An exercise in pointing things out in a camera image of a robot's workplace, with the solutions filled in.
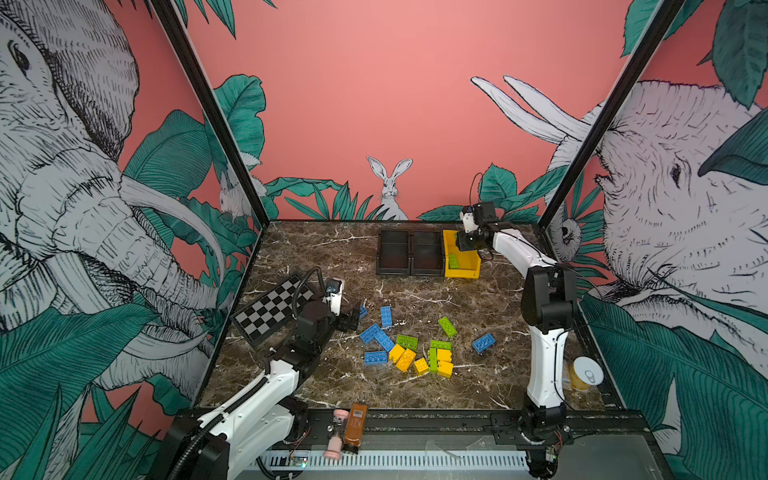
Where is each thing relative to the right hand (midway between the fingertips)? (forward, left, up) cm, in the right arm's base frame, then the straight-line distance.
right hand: (459, 235), depth 102 cm
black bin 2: (+2, +23, -13) cm, 26 cm away
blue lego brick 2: (-26, +25, -9) cm, 38 cm away
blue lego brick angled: (-32, +30, -9) cm, 45 cm away
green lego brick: (-6, +2, -7) cm, 9 cm away
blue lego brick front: (-39, +28, -11) cm, 49 cm away
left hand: (-26, +36, +4) cm, 45 cm away
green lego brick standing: (-40, +11, -9) cm, 43 cm away
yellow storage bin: (-5, -1, -10) cm, 11 cm away
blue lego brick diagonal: (-34, +25, -9) cm, 44 cm away
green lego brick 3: (-34, +18, -11) cm, 40 cm away
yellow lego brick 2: (-42, +8, -9) cm, 44 cm away
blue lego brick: (-25, +32, -8) cm, 42 cm away
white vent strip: (-64, +21, -10) cm, 68 cm away
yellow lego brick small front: (-42, +15, -8) cm, 45 cm away
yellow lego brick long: (-40, +19, -9) cm, 45 cm away
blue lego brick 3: (-34, -5, -11) cm, 36 cm away
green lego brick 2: (-29, +6, -11) cm, 31 cm away
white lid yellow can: (-44, -29, -6) cm, 53 cm away
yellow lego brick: (-39, +8, -9) cm, 41 cm away
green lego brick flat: (-35, +9, -10) cm, 38 cm away
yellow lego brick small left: (-38, +22, -9) cm, 45 cm away
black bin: (+2, +10, -13) cm, 16 cm away
